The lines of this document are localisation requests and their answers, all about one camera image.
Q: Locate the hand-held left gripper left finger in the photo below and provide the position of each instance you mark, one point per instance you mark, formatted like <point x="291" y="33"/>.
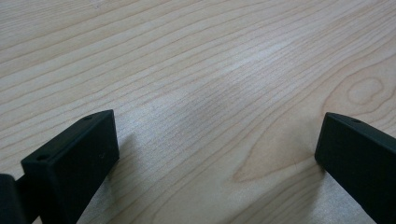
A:
<point x="71" y="168"/>

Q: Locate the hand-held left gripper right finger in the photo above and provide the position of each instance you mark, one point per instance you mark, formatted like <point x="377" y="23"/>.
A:
<point x="358" y="161"/>

